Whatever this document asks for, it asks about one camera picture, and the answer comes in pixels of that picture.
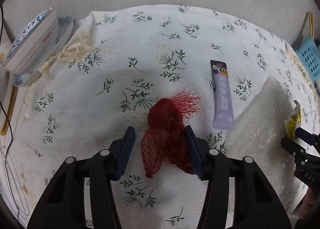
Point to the right hand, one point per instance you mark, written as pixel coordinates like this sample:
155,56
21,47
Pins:
308,201

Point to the white floral tablecloth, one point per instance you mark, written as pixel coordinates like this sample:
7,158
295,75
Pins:
160,69

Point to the blue plastic utensil basket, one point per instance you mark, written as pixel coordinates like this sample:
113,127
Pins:
308,55

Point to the wooden chopsticks pair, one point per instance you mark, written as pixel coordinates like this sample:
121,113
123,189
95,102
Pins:
310,18

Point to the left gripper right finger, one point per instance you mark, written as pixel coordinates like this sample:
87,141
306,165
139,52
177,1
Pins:
198,149

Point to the red mesh net bag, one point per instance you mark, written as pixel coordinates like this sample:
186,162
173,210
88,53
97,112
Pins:
163,141

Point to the blue white porcelain bowl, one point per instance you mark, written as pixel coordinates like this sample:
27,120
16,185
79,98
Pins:
37,37

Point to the blue rimmed plate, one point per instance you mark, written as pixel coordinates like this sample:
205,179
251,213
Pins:
32,72

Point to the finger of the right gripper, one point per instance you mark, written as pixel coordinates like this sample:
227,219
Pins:
295,150
310,139

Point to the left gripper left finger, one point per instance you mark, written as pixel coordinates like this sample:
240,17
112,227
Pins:
124,148

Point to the yellow white snack wrapper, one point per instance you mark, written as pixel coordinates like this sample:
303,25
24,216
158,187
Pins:
293,121

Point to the purple sachet packet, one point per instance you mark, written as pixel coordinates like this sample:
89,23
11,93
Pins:
224,116

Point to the clear bubble wrap sheet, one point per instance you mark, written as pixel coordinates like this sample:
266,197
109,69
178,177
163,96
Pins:
258,132

